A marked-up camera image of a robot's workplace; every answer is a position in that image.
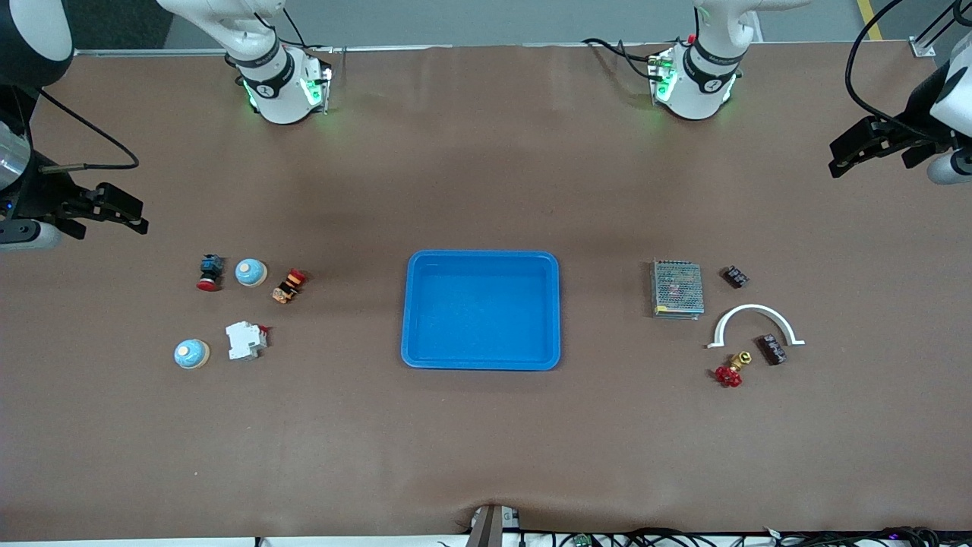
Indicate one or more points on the red emergency stop button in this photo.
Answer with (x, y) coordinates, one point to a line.
(210, 267)

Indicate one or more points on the large dark electrolytic capacitor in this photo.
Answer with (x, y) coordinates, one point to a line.
(771, 349)

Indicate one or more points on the small dark terminal block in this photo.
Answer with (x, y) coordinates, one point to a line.
(734, 276)

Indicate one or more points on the metal corner bracket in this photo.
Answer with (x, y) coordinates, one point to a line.
(922, 49)

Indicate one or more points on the blue plastic tray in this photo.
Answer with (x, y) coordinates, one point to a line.
(478, 319)

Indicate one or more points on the metal table clamp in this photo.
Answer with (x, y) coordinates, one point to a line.
(490, 528)

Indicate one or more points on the metal mesh power supply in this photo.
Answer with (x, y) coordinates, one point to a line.
(676, 289)

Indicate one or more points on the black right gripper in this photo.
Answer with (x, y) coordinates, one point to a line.
(38, 196)

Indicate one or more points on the white circuit breaker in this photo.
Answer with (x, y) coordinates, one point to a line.
(243, 340)

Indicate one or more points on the light blue desk bell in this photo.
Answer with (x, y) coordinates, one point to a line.
(250, 272)
(191, 354)

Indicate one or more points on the orange red selector switch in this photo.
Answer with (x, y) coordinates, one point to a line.
(287, 289)

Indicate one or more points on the white semicircular bracket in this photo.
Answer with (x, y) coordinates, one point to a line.
(752, 308)

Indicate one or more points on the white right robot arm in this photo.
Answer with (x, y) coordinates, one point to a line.
(281, 91)

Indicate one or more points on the brass valve red handwheel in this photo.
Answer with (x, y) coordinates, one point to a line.
(727, 375)

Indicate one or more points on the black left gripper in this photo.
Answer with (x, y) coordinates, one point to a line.
(916, 120)

